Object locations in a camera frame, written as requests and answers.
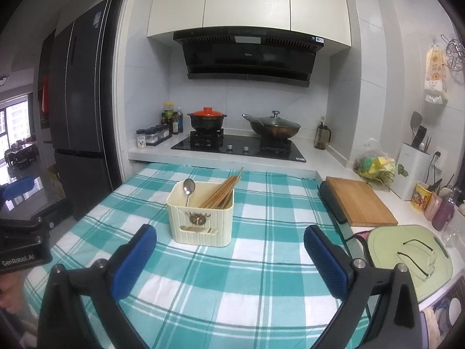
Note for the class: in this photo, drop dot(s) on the bag with yellow sponges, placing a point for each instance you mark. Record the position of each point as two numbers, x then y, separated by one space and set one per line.
375 166

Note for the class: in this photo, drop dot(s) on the black pot orange lid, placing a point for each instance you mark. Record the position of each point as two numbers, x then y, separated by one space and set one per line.
207 119

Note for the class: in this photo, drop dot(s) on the sauce bottles group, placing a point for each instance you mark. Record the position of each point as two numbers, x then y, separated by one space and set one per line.
173 117

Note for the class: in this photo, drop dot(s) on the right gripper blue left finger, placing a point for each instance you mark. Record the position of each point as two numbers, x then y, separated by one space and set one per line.
127 263

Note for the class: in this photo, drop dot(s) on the purple bottle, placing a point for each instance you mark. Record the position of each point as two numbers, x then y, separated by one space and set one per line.
446 210

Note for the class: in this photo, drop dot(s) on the white upper cabinets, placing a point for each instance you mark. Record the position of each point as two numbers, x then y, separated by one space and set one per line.
327 19

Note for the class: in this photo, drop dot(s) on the black gas stove top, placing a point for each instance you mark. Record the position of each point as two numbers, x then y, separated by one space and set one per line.
219 142

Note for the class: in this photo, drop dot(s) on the teal plaid tablecloth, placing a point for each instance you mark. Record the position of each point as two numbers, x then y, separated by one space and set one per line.
260 291

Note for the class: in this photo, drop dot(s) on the metal wire rack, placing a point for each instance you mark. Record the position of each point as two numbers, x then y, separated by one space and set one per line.
454 54

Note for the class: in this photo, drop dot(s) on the person's left hand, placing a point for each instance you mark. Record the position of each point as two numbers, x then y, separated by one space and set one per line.
12 291

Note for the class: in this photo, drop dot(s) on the steel spoon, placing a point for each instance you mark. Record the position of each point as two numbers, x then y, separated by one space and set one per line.
189 187

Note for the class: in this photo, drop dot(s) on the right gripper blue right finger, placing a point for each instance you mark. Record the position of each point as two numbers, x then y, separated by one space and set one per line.
331 261

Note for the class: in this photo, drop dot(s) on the wooden cutting board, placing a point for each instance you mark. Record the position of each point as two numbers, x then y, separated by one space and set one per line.
361 206

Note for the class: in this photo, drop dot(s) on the yellow printed cup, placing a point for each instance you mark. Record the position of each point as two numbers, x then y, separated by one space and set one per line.
421 196

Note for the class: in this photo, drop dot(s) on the green lid with handle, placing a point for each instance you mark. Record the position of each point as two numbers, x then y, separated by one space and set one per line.
428 261

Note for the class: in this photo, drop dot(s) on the cream utensil holder box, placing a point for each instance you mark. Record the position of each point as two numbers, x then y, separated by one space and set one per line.
199 226

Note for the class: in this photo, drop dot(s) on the white knife holder box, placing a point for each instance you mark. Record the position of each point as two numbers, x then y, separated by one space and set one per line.
411 167

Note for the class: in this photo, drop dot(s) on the dark double door refrigerator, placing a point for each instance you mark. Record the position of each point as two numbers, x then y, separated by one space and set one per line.
80 112

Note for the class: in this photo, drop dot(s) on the spice jar rack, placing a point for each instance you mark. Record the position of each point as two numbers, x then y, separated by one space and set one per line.
152 136

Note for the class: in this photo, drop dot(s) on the black tray under board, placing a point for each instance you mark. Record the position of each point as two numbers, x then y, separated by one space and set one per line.
330 200

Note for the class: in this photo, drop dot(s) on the black wok glass lid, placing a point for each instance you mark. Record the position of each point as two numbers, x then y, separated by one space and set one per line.
273 127

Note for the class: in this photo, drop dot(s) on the black range hood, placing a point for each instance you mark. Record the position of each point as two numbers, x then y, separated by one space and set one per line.
249 53

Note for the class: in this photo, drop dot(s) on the hanging printed bag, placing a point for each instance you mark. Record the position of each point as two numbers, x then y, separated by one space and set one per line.
435 81

